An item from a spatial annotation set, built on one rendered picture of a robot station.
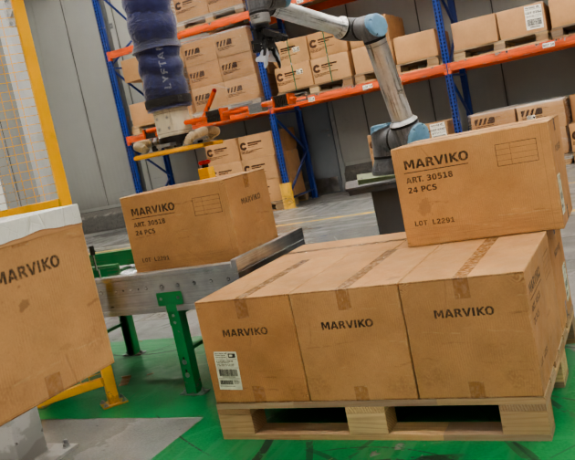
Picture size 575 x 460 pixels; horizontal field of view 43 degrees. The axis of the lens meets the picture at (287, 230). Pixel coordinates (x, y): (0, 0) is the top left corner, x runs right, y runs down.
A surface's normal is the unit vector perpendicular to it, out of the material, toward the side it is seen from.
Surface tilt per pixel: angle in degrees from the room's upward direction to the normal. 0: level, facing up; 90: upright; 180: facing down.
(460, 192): 90
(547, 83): 90
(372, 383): 90
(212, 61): 90
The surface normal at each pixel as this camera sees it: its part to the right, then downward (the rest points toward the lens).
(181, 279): -0.43, 0.20
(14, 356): 0.88, -0.12
